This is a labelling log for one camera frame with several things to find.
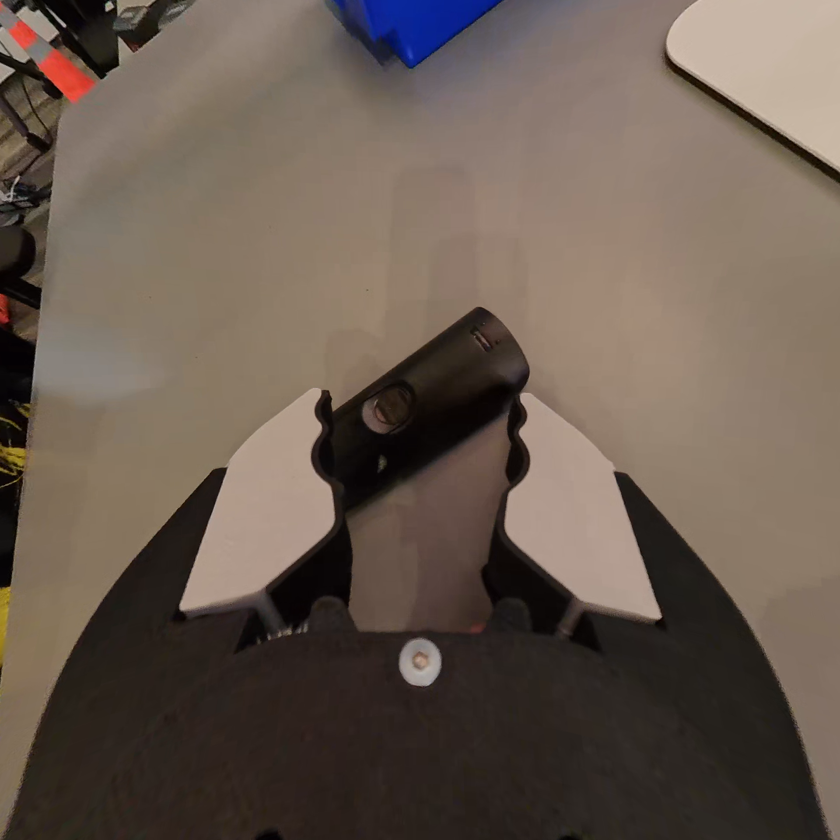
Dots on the red grey striped barrier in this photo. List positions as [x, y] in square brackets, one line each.
[59, 69]

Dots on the black remote control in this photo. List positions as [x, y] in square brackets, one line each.
[446, 380]

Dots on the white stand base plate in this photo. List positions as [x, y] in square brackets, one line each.
[774, 65]

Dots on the large blue plastic bin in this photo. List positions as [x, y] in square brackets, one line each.
[420, 26]

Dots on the black chair armrest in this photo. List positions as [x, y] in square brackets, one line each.
[16, 256]

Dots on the person's black yellow shirt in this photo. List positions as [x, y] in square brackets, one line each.
[10, 453]

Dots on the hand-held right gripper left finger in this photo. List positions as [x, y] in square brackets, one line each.
[262, 512]

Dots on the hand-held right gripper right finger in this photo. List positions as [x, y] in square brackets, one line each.
[577, 518]

